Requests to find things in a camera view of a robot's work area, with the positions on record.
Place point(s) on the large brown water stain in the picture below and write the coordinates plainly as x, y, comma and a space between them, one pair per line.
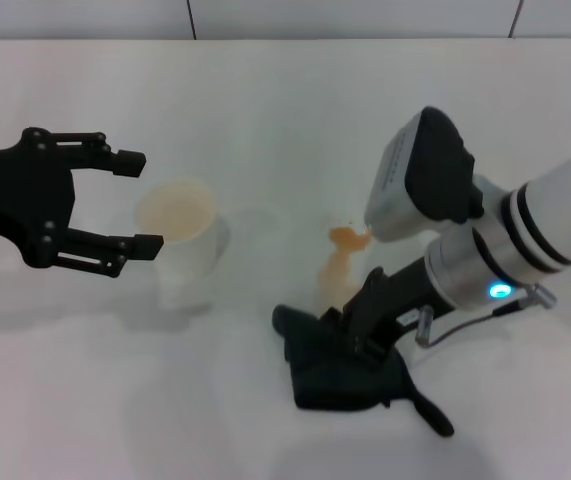
337, 265

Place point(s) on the white paper cup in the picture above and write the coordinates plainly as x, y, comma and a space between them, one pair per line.
185, 235

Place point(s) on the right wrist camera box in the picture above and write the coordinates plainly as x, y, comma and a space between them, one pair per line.
425, 175

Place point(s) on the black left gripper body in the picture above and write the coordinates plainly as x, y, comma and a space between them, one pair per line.
15, 195

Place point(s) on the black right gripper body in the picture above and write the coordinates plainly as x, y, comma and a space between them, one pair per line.
400, 300

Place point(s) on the dark blue rag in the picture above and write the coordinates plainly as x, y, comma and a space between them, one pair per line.
325, 370

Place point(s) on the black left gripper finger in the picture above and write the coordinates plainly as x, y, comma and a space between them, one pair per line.
140, 247
127, 164

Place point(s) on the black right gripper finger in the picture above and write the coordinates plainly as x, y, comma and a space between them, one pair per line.
375, 351
362, 300

